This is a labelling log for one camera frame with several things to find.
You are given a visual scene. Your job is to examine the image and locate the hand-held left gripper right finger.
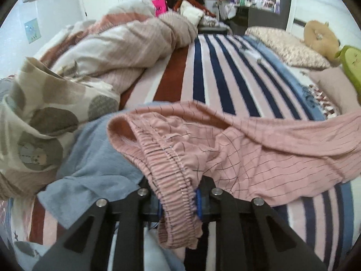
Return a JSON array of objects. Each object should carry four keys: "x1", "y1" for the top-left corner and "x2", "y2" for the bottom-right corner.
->
[{"x1": 194, "y1": 175, "x2": 328, "y2": 271}]

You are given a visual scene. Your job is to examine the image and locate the wall poster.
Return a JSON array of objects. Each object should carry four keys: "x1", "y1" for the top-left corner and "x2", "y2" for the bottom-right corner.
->
[{"x1": 24, "y1": 18, "x2": 42, "y2": 44}]

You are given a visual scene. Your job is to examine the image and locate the white headboard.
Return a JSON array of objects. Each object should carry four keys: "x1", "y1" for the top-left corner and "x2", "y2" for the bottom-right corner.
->
[{"x1": 285, "y1": 0, "x2": 361, "y2": 48}]

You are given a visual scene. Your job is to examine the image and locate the pink checked pants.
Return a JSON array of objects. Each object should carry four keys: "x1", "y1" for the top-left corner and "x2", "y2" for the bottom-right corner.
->
[{"x1": 107, "y1": 100, "x2": 361, "y2": 250}]

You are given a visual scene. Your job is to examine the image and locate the printed white bed sheet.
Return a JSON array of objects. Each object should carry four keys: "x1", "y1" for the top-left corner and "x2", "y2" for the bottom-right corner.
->
[{"x1": 290, "y1": 66, "x2": 343, "y2": 119}]

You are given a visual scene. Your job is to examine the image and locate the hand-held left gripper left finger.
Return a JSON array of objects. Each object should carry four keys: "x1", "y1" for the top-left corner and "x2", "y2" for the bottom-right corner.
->
[{"x1": 32, "y1": 176, "x2": 163, "y2": 271}]

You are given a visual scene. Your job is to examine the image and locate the green avocado plush toy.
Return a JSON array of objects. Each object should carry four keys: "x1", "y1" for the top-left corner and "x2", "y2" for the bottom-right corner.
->
[{"x1": 336, "y1": 45, "x2": 361, "y2": 102}]

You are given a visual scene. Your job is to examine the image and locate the floral pillow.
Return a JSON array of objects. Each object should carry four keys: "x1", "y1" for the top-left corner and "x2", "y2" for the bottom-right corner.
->
[{"x1": 244, "y1": 26, "x2": 330, "y2": 70}]

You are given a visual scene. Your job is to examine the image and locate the white plush cushion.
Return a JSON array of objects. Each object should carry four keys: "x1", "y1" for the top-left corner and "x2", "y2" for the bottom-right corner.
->
[{"x1": 180, "y1": 1, "x2": 205, "y2": 24}]

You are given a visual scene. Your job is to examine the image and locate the dark shelf unit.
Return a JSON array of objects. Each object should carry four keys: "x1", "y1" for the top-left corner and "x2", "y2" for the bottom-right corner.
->
[{"x1": 228, "y1": 0, "x2": 299, "y2": 30}]

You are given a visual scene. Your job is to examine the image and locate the magenta bag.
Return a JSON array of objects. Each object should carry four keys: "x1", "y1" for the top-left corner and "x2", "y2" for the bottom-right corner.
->
[{"x1": 152, "y1": 0, "x2": 170, "y2": 17}]

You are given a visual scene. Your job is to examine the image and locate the brown plush toy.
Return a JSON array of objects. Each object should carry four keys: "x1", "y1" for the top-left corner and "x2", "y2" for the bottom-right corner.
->
[{"x1": 303, "y1": 20, "x2": 342, "y2": 63}]

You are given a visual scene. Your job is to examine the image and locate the striped blanket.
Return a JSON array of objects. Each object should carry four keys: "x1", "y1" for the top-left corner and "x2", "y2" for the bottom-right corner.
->
[{"x1": 6, "y1": 32, "x2": 356, "y2": 271}]

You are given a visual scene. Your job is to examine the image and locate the pink pillow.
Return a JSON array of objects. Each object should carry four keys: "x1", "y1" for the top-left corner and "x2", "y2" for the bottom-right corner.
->
[{"x1": 309, "y1": 68, "x2": 361, "y2": 113}]

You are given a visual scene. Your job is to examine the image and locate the blue cloth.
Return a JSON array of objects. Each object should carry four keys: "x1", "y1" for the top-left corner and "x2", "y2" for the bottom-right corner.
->
[{"x1": 37, "y1": 102, "x2": 185, "y2": 271}]

